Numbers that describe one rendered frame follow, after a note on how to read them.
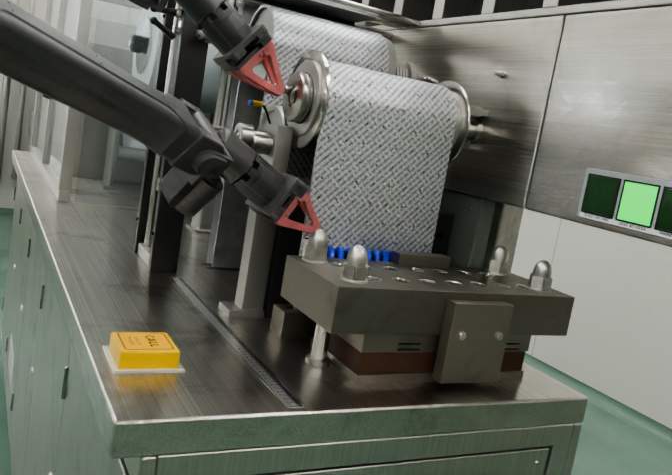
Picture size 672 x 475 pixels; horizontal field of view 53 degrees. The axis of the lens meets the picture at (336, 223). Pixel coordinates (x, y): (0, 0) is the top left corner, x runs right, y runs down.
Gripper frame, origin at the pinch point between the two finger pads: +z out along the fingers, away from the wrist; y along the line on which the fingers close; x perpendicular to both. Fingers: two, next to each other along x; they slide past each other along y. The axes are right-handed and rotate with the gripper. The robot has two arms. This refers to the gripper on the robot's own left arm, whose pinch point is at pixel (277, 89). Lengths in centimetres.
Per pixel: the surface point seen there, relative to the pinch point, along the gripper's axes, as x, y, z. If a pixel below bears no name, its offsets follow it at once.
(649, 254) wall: 137, -141, 230
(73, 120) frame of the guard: -20, -94, -10
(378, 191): -0.3, 7.2, 20.5
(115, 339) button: -40.3, 16.5, 3.7
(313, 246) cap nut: -14.8, 14.9, 15.3
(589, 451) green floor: 34, -107, 239
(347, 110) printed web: 3.8, 8.0, 7.6
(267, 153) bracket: -7.5, -1.0, 6.2
